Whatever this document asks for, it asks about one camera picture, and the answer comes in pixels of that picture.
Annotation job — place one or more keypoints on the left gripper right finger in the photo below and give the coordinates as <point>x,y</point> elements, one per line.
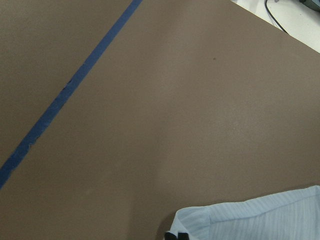
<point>182,236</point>

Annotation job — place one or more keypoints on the light blue button-up shirt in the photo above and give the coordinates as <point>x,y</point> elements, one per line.
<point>289,215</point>

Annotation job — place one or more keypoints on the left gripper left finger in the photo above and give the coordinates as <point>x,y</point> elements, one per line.
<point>169,236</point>

